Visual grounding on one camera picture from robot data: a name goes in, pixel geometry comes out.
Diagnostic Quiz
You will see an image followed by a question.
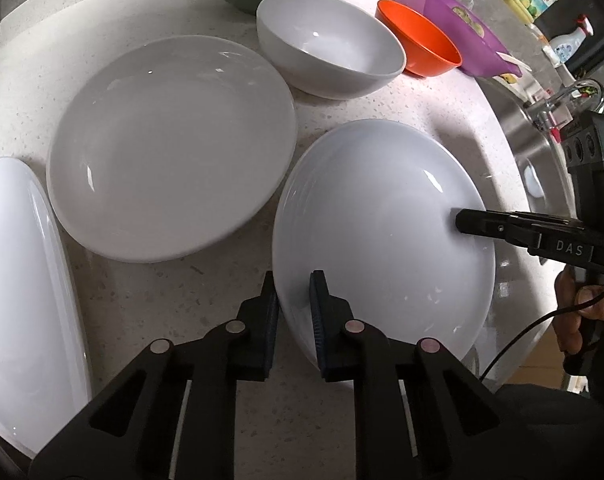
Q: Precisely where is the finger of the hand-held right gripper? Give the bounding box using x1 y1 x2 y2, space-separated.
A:
454 207 596 264

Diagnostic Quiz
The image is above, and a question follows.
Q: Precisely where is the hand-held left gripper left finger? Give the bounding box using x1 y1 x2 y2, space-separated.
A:
29 271 281 480

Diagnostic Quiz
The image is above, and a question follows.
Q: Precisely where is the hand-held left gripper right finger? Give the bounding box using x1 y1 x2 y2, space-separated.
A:
308 270 578 480

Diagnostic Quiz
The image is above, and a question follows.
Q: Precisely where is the white deep plate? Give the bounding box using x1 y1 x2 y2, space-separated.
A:
272 119 497 376

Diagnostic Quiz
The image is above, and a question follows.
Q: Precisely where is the orange bowl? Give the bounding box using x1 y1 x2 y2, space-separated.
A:
375 0 463 78

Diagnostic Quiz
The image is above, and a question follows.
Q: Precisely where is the large round white plate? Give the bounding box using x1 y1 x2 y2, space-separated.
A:
46 35 298 263

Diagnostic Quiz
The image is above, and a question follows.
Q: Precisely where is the white oval plate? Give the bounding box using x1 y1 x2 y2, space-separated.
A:
0 157 94 460

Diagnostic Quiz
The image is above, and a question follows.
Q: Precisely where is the white bowl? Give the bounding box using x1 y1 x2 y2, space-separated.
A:
256 0 407 100

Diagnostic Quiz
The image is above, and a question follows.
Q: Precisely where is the person's right hand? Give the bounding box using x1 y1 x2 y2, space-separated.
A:
553 267 604 357

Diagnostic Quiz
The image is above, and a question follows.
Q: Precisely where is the chrome faucet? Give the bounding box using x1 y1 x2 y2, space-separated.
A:
524 79 604 132

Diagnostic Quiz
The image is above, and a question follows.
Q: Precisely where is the steel sink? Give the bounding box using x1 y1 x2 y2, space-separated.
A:
482 74 583 221

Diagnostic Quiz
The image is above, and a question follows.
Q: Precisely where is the white spray bottle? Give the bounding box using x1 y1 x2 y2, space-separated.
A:
542 15 596 66

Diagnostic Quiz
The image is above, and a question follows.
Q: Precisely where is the purple plastic bowl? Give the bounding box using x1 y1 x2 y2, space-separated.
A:
396 0 531 79

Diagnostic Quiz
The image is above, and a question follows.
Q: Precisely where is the person's dark clothing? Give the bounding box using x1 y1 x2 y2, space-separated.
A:
482 355 604 480

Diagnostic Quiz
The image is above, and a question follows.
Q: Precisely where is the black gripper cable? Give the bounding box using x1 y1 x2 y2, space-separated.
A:
479 284 604 382

